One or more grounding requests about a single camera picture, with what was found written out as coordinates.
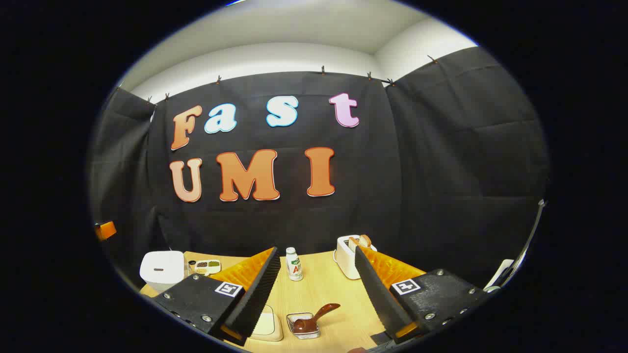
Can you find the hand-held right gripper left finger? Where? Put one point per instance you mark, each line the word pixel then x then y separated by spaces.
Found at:
pixel 255 299

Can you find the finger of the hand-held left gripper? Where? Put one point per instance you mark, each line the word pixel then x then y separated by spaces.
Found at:
pixel 106 230

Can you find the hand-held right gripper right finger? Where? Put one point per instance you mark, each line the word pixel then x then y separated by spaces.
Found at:
pixel 378 294

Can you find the brown wooden spoon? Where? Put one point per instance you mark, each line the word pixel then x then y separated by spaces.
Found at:
pixel 306 323

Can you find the clear square chopstick holder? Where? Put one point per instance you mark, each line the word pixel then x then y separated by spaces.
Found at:
pixel 309 335

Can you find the white rice cooker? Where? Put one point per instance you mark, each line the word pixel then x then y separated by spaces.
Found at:
pixel 162 267

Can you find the cream square container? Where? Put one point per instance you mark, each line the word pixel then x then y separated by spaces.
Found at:
pixel 269 326

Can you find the cream toaster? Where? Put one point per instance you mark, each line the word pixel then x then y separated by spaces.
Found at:
pixel 346 260

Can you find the white bottle green label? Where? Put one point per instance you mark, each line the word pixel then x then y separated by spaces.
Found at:
pixel 294 267

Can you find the white divided seasoning dish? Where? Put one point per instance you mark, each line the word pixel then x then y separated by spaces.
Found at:
pixel 208 267

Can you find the black backdrop cloth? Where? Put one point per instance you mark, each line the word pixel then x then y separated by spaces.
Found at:
pixel 392 171

